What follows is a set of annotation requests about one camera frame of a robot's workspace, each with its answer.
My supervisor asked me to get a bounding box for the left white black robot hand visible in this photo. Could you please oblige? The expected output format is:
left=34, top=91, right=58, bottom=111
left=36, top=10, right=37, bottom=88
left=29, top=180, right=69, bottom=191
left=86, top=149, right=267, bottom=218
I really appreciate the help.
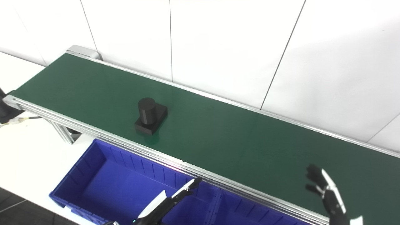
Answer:
left=136, top=177, right=203, bottom=225

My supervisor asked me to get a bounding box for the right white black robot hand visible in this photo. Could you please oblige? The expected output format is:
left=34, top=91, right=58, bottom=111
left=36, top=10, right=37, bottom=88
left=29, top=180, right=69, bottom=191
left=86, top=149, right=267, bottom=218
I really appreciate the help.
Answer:
left=305, top=164, right=364, bottom=225

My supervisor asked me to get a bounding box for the black object beside conveyor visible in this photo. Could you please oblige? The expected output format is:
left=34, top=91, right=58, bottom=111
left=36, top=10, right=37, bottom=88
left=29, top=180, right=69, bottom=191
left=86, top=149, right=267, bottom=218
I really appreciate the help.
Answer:
left=0, top=87, right=24, bottom=124

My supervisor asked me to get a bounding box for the thin cable with yellow tag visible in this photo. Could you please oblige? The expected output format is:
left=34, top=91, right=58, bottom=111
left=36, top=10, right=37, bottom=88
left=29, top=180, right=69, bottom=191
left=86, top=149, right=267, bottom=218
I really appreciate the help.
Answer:
left=0, top=116, right=42, bottom=126

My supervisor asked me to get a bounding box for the green conveyor belt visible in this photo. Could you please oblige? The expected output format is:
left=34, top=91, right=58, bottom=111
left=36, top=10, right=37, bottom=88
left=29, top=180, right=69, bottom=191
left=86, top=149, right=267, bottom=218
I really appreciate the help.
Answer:
left=3, top=45, right=400, bottom=225
left=11, top=53, right=400, bottom=225

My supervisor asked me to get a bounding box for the black cylinder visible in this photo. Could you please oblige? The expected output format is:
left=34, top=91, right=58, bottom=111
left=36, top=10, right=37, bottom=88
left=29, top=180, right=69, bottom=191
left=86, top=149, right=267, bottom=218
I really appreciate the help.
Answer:
left=135, top=97, right=168, bottom=135

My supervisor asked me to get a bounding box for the blue plastic bin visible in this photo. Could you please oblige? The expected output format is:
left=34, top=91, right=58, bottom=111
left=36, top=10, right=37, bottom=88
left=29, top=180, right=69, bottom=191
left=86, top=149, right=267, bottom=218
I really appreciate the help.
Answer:
left=49, top=139, right=222, bottom=225
left=216, top=191, right=313, bottom=225

